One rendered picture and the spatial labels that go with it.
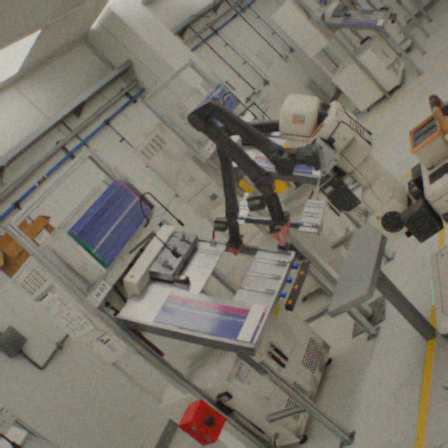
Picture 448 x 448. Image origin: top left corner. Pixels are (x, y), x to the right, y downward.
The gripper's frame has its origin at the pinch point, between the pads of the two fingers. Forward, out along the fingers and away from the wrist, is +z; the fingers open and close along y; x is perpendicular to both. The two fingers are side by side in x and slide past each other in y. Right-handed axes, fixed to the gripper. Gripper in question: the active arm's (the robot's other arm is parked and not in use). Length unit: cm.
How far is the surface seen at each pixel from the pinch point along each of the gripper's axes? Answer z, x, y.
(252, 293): 2.5, 17.0, 24.6
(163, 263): -4.0, -31.6, 21.8
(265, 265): 2.5, 16.8, 2.8
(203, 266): 2.7, -14.3, 11.3
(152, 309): 3, -27, 48
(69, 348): 112, -137, 10
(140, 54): -10, -202, -275
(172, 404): 67, -22, 59
